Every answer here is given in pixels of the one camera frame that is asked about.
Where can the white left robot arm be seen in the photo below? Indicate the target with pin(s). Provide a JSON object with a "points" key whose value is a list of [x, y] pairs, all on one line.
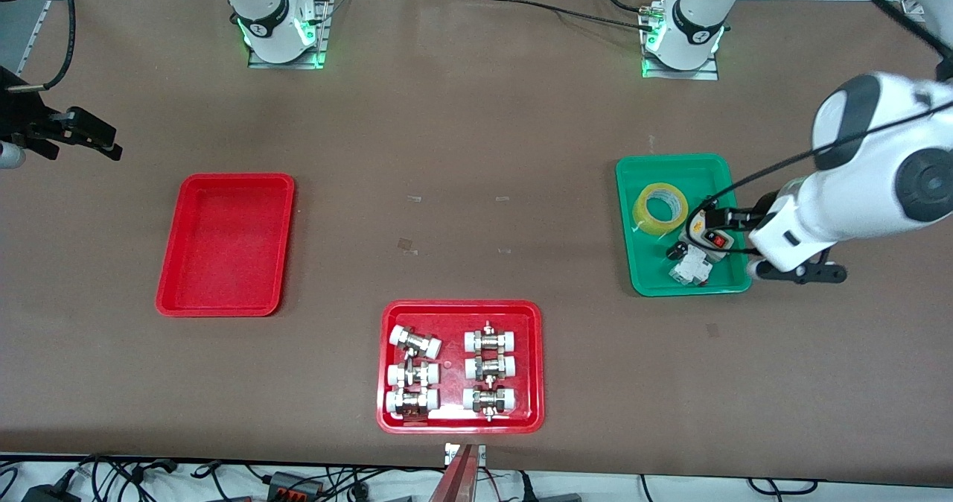
{"points": [[856, 189]]}

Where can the red plastic tray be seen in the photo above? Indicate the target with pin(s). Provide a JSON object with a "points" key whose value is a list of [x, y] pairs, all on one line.
{"points": [[454, 412], [223, 249]]}

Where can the yellow packing tape roll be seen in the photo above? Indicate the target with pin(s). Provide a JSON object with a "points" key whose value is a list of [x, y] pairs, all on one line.
{"points": [[644, 215]]}

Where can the white circuit breaker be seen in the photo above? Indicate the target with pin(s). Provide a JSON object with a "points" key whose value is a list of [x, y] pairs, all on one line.
{"points": [[689, 269]]}

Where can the black round buzzer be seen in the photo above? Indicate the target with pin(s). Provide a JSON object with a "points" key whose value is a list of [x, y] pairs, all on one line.
{"points": [[676, 251]]}

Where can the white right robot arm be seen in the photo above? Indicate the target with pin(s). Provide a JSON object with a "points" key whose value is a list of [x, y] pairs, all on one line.
{"points": [[272, 18]]}

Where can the red metal beam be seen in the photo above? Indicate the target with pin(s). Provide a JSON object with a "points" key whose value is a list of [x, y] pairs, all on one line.
{"points": [[456, 480]]}

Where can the black power strip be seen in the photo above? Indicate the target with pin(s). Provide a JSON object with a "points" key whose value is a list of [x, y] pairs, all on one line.
{"points": [[296, 485]]}

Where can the grey on off switch box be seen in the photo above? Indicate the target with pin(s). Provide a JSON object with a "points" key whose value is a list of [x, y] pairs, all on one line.
{"points": [[711, 237]]}

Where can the white capped metal pipe fitting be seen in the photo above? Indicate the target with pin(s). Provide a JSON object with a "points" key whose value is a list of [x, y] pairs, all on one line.
{"points": [[489, 400], [413, 374], [490, 368], [415, 342], [491, 340], [412, 402]]}

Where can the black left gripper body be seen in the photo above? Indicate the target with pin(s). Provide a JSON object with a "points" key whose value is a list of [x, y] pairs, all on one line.
{"points": [[744, 218]]}

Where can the black power adapter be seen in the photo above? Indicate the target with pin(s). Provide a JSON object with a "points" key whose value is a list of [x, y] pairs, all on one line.
{"points": [[52, 492]]}

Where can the green plastic tray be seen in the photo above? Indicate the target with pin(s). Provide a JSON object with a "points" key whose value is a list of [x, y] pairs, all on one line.
{"points": [[655, 271]]}

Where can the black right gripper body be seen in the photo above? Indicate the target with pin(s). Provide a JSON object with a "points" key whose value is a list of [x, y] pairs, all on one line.
{"points": [[21, 111]]}

